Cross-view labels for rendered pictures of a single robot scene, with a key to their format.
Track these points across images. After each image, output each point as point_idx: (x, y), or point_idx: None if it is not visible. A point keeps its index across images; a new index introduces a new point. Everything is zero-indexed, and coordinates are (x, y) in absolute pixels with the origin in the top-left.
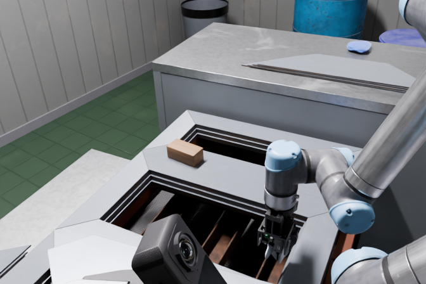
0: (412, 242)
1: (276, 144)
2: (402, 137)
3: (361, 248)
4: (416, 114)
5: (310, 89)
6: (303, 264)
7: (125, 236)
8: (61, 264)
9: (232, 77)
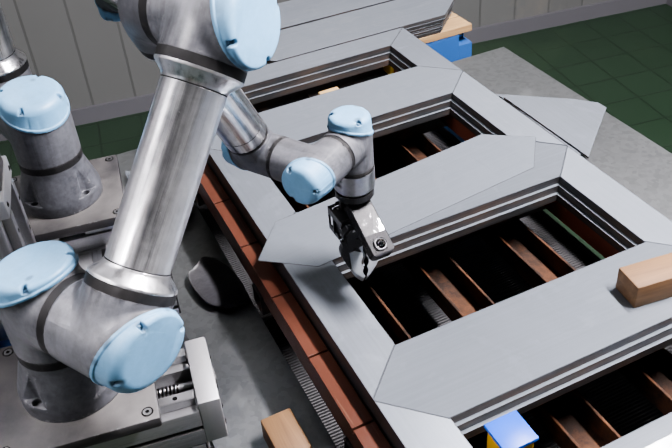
0: None
1: (359, 110)
2: None
3: None
4: None
5: (662, 440)
6: (334, 293)
7: (511, 186)
8: (505, 141)
9: None
